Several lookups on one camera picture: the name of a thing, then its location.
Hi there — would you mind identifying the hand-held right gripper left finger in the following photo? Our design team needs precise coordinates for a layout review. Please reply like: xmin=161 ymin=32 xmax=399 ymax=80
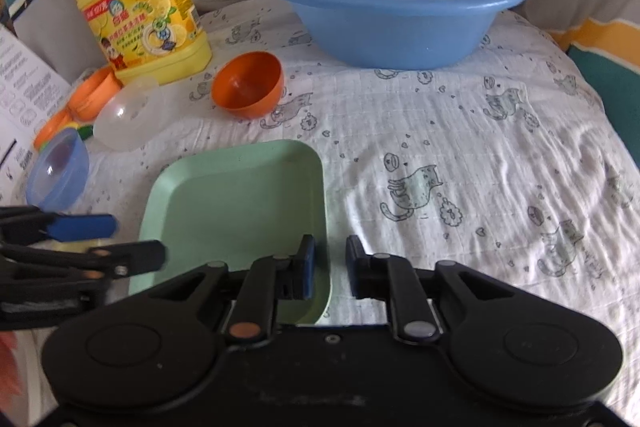
xmin=150 ymin=234 xmax=317 ymax=348

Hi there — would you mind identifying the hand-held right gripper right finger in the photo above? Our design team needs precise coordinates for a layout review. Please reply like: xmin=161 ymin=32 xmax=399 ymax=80
xmin=345 ymin=234 xmax=506 ymax=344

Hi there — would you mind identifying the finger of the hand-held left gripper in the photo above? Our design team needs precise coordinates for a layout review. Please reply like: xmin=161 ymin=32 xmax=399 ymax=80
xmin=0 ymin=240 xmax=167 ymax=282
xmin=0 ymin=206 xmax=119 ymax=244

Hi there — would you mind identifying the green square plate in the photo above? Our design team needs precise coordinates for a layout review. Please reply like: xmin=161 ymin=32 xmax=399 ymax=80
xmin=128 ymin=139 xmax=332 ymax=325

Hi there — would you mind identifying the clear plastic bowl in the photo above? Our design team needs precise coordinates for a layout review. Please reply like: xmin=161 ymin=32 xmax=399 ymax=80
xmin=93 ymin=76 xmax=163 ymax=152

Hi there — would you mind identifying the orange bowl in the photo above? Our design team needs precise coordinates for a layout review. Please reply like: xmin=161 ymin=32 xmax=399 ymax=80
xmin=210 ymin=51 xmax=285 ymax=119

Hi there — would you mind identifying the orange red cloth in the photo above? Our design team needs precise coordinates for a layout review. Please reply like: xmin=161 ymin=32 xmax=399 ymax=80
xmin=0 ymin=331 xmax=43 ymax=413

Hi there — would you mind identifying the orange toy pan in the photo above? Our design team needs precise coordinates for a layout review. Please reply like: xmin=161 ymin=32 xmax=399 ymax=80
xmin=33 ymin=109 xmax=77 ymax=148

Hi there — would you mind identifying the white printed sheet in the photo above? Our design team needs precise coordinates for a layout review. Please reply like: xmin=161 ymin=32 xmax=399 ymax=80
xmin=0 ymin=24 xmax=72 ymax=208

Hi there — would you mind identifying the orange toy cup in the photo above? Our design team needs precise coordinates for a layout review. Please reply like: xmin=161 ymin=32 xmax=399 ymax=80
xmin=67 ymin=67 xmax=124 ymax=118

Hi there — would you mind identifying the cat print blanket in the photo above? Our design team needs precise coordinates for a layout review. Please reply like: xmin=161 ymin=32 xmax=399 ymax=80
xmin=10 ymin=0 xmax=640 ymax=410

